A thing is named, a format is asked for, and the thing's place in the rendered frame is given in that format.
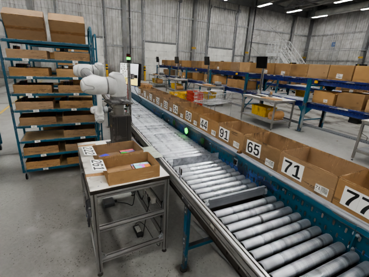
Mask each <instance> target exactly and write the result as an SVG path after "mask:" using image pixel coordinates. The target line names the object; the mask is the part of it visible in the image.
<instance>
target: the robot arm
mask: <svg viewBox="0 0 369 277"><path fill-rule="evenodd" d="M73 71H74V75H75V76H78V77H82V78H83V79H82V80H81V81H80V87H81V90H82V91H83V92H84V93H86V94H89V95H97V106H93V107H91V108H90V111H91V113H92V114H94V117H95V120H96V122H97V123H102V122H103V121H104V113H107V112H111V110H112V111H113V107H112V108H111V107H107V106H102V95H104V94H109V95H110V98H109V99H107V101H109V102H110V103H112V104H116V103H131V101H129V100H127V97H126V92H127V88H126V80H125V77H124V76H123V74H122V73H118V72H112V73H110V74H109V76H108V77H104V68H103V65H102V63H99V62H98V63H95V64H94V65H89V64H77V65H74V66H73Z"/></svg>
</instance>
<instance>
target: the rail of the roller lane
mask: <svg viewBox="0 0 369 277"><path fill-rule="evenodd" d="M131 131H132V133H133V134H134V135H135V136H136V137H137V139H138V140H139V142H140V143H141V144H142V145H143V147H148V146H152V145H151V144H150V143H149V142H148V141H147V140H146V138H145V137H144V136H143V135H142V134H141V133H140V132H139V131H138V130H137V129H136V127H135V126H134V125H133V124H132V123H131ZM155 159H156V160H157V161H158V163H159V164H160V166H161V167H162V168H163V169H164V170H165V171H166V172H167V173H168V174H169V176H170V180H171V181H172V183H173V184H174V185H175V186H176V188H177V189H178V190H179V192H180V193H181V194H182V195H183V197H184V198H185V199H186V200H187V202H188V203H189V204H190V205H191V206H192V208H193V209H194V210H195V211H196V213H197V214H198V215H199V216H200V217H201V219H202V220H203V222H204V223H205V224H206V225H207V226H208V228H209V229H210V230H211V231H212V233H213V234H214V235H215V236H216V238H217V239H218V240H219V241H220V242H221V244H222V245H223V247H224V248H225V249H226V250H227V252H228V253H229V254H230V255H231V256H232V258H233V259H234V260H235V261H236V263H237V264H238V265H239V266H240V268H241V269H242V270H243V271H244V272H245V274H246V275H247V277H270V276H269V275H268V273H267V272H265V270H264V269H263V268H262V267H261V266H260V264H259V263H258V262H257V261H256V260H255V259H254V258H253V257H252V256H251V255H250V253H249V252H248V251H247V250H246V249H245V248H244V247H243V246H242V245H241V244H240V243H239V241H238V240H237V239H236V238H235V237H234V236H233V235H232V234H231V233H230V232H229V230H228V229H227V228H226V227H225V226H224V225H223V223H222V222H220V221H219V219H218V218H217V217H216V216H215V215H214V214H213V212H212V211H211V210H210V209H209V208H208V207H207V206H206V205H205V204H204V203H203V201H202V200H201V199H200V198H199V197H198V196H197V195H196V194H195V193H194V192H193V190H192V189H191V188H190V187H189V186H188V185H187V184H186V183H185V182H184V181H183V180H182V178H181V179H179V175H178V174H177V173H176V172H175V171H174V170H173V168H172V167H171V166H170V165H169V164H168V163H167V161H166V160H165V159H164V158H163V157H160V158H155Z"/></svg>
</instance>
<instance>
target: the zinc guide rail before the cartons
mask: <svg viewBox="0 0 369 277"><path fill-rule="evenodd" d="M131 92H132V93H134V94H136V95H137V96H138V94H137V93H135V92H133V91H131ZM139 96H140V95H139ZM140 98H142V99H144V100H146V101H147V102H149V103H151V104H152V105H154V106H156V107H158V108H159V109H161V110H163V111H164V112H166V113H167V114H170V115H171V116H173V117H174V118H176V119H178V120H180V121H181V122H183V123H185V124H186V125H188V126H190V127H192V128H193V129H195V130H197V131H198V132H200V133H202V134H203V135H205V136H207V137H208V138H210V139H212V140H214V141H215V142H217V143H219V144H220V145H222V146H224V147H226V148H227V149H229V150H230V151H232V152H234V153H235V154H237V155H239V156H241V157H242V158H244V159H246V160H247V161H249V162H251V163H253V164H254V165H256V166H257V167H259V168H261V169H263V170H264V171H266V172H268V173H269V174H271V175H273V176H275V177H276V178H278V179H280V180H282V181H283V182H285V183H286V184H288V185H290V186H291V187H293V188H295V189H297V190H298V191H300V192H302V193H303V194H305V195H307V196H309V197H310V198H312V199H313V200H315V201H317V202H318V203H320V204H322V205H324V206H325V207H327V208H329V209H331V210H332V211H334V212H336V213H337V214H339V215H341V216H343V217H344V218H346V219H347V220H349V221H351V222H353V223H354V224H356V225H358V226H359V227H361V228H363V229H365V230H366V231H368V232H369V224H368V223H366V222H364V221H363V220H361V219H359V218H357V217H356V216H354V215H352V214H350V213H348V212H347V211H345V210H343V209H341V208H339V207H338V206H336V205H334V204H333V203H331V202H329V201H327V200H325V199H324V198H322V197H320V196H318V195H316V194H315V193H313V192H311V191H309V190H307V189H306V188H304V187H302V186H300V185H298V184H297V183H295V182H294V181H291V180H289V179H288V178H286V177H285V176H283V175H281V174H279V173H277V172H275V171H274V170H272V169H270V168H268V167H267V166H265V165H263V164H261V163H259V162H258V161H256V160H254V159H252V158H250V157H249V156H247V155H245V154H244V153H242V154H238V153H237V151H238V150H236V149H235V148H233V147H231V146H229V145H228V144H226V143H224V142H222V141H220V140H218V139H217V138H215V137H213V136H211V135H209V134H208V133H206V132H205V131H203V130H201V129H199V128H197V127H196V126H194V125H192V124H190V123H188V122H187V121H185V120H183V119H181V118H179V117H178V116H176V115H174V114H172V113H170V112H169V111H167V110H165V109H164V108H162V107H160V106H158V105H156V104H155V103H153V102H151V101H149V100H147V99H146V98H144V97H142V96H140Z"/></svg>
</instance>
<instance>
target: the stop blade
mask: <svg viewBox="0 0 369 277"><path fill-rule="evenodd" d="M218 157H219V153H211V154H203V155H198V156H191V157H183V158H175V159H173V167H175V166H180V165H186V164H193V163H200V162H207V161H211V160H218Z"/></svg>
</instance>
